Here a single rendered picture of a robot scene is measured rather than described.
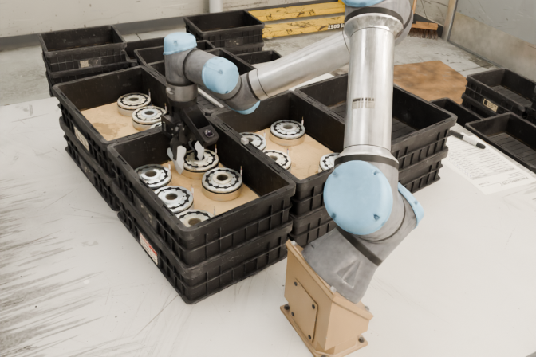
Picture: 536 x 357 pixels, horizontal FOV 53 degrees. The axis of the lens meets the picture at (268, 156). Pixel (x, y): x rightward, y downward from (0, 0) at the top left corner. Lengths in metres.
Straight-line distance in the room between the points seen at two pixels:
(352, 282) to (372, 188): 0.23
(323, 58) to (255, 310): 0.59
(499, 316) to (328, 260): 0.49
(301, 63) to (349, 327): 0.58
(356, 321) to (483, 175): 0.85
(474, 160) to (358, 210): 1.03
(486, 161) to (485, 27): 2.89
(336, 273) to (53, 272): 0.70
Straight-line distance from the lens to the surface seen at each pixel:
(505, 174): 1.88
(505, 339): 1.35
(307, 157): 1.53
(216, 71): 1.19
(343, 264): 1.06
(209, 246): 1.19
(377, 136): 0.99
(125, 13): 4.73
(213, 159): 1.45
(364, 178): 0.93
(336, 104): 1.83
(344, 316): 1.11
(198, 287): 1.25
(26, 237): 1.54
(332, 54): 1.24
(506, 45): 4.61
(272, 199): 1.21
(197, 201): 1.35
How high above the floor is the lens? 1.66
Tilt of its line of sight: 33 degrees down
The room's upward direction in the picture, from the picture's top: 3 degrees clockwise
